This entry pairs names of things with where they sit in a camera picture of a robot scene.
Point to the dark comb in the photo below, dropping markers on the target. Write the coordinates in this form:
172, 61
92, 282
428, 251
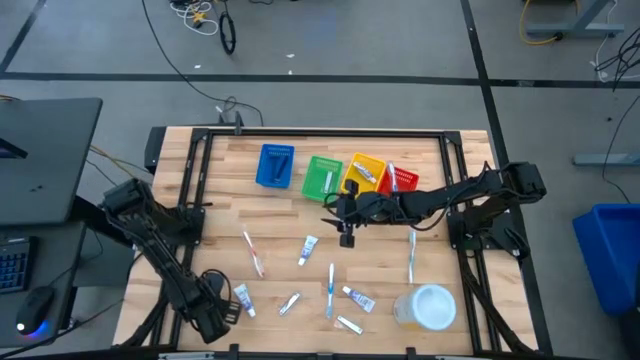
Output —
280, 167

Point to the white plastic jar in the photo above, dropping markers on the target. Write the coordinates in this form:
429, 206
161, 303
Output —
430, 307

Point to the green plastic basket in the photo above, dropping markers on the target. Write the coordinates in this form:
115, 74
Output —
312, 180

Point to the gray metal table leg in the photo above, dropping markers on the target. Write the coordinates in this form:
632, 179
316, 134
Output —
575, 31

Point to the red plastic basket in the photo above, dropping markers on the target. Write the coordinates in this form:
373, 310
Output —
407, 180

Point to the large blue plastic bin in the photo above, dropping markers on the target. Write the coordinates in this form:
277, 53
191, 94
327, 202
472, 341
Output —
610, 250

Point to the white blue toothpaste tube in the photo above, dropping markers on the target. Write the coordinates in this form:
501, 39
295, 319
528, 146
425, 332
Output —
365, 172
308, 249
358, 298
245, 300

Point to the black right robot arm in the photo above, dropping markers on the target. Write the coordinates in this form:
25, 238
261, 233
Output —
450, 196

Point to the wrapped blue white toothbrush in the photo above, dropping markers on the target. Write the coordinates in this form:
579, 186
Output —
330, 290

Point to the yellow plastic basket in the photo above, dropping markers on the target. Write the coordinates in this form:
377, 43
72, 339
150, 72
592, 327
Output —
367, 159

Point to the black box at table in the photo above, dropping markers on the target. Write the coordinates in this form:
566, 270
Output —
155, 150

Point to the black keyboard tray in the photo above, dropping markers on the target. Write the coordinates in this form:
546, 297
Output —
60, 260

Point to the blue plastic basket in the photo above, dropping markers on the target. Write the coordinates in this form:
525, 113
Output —
275, 150

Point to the wrapped red white toothbrush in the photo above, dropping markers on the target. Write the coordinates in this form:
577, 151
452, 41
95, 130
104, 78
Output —
253, 253

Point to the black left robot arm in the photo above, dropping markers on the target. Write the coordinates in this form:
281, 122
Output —
165, 260

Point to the black keyboard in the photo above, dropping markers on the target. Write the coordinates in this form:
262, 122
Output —
12, 265

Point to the black aluminium table frame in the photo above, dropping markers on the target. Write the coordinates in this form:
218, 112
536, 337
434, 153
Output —
325, 133

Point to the gray metal floor bar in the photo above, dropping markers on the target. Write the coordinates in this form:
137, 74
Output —
607, 160

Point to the black desk top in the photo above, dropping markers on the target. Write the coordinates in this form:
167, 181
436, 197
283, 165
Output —
50, 160

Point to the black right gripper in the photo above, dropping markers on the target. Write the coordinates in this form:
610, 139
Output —
367, 209

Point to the pale toothbrush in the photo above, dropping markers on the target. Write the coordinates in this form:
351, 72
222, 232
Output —
393, 177
411, 256

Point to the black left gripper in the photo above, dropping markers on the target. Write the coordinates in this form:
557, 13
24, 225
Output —
212, 320

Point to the dark monitor edge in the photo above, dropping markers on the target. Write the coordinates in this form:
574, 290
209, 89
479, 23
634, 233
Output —
10, 149

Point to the black computer mouse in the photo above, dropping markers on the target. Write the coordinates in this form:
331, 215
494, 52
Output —
34, 307

